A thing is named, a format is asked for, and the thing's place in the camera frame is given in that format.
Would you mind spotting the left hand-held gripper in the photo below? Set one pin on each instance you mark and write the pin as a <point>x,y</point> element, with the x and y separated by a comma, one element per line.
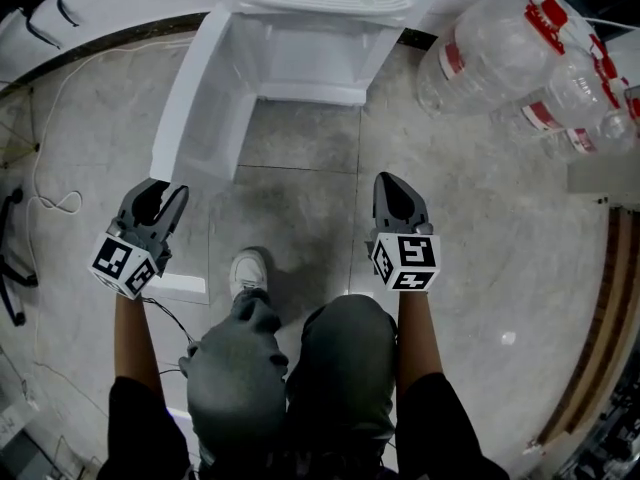
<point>122,263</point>

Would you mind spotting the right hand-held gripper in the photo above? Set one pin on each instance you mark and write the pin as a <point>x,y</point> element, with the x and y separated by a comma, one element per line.
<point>410,260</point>

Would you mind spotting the white water dispenser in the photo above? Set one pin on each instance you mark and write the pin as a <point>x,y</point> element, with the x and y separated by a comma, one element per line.
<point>310,73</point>

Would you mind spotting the person's left forearm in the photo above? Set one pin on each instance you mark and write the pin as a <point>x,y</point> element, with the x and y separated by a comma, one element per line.
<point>135,343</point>

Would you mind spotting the person's right forearm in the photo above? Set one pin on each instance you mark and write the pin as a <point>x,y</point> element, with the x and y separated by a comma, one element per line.
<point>417,338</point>

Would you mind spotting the person's left white shoe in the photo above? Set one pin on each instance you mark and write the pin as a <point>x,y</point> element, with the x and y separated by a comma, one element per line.
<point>248,270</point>

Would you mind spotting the black office chair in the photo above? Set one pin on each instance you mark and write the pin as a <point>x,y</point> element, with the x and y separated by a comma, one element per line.
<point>15,197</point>

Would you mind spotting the person's right leg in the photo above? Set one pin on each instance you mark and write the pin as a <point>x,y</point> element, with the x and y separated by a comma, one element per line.
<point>345,358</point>

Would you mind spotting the person's leg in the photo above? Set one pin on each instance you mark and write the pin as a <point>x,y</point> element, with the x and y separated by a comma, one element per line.
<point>345,358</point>
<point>235,378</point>

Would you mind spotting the person's left leg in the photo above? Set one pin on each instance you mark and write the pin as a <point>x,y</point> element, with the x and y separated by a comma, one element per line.
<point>235,378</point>

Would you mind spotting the wooden bench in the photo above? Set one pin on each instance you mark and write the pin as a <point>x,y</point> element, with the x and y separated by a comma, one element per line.
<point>615,278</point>

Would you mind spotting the small red white object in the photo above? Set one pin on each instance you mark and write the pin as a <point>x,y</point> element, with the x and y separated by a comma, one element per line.
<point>532,449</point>

